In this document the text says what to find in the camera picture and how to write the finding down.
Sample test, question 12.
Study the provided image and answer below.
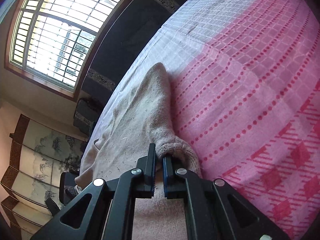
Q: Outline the painted folding screen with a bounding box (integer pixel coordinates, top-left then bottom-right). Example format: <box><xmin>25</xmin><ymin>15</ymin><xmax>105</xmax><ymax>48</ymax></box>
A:
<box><xmin>1</xmin><ymin>115</ymin><xmax>87</xmax><ymax>239</ymax></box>

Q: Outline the beige knit sweater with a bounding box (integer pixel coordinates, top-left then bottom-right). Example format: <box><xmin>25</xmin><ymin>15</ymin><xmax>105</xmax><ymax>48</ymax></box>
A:
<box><xmin>75</xmin><ymin>63</ymin><xmax>201</xmax><ymax>239</ymax></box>

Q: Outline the barred window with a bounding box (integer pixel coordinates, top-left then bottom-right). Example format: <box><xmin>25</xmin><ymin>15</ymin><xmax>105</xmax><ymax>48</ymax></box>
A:
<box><xmin>4</xmin><ymin>0</ymin><xmax>133</xmax><ymax>101</ymax></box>

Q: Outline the pink checked bed sheet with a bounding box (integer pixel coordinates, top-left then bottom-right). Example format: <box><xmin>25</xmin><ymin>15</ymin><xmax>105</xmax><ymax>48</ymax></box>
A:
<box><xmin>97</xmin><ymin>0</ymin><xmax>319</xmax><ymax>239</ymax></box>

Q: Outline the dark blue armchair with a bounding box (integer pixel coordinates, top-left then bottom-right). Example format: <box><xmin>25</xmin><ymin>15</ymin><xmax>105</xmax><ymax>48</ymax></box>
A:
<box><xmin>73</xmin><ymin>98</ymin><xmax>103</xmax><ymax>137</ymax></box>

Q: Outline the dark blue sofa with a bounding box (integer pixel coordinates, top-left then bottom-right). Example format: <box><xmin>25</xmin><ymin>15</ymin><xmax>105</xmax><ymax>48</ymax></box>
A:
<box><xmin>81</xmin><ymin>0</ymin><xmax>187</xmax><ymax>105</ymax></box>

